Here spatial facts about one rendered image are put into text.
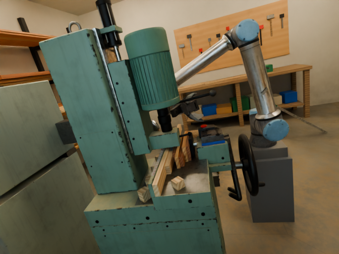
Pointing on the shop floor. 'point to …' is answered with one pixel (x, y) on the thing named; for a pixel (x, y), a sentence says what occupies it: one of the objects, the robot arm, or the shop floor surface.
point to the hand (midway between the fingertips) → (198, 108)
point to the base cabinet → (163, 237)
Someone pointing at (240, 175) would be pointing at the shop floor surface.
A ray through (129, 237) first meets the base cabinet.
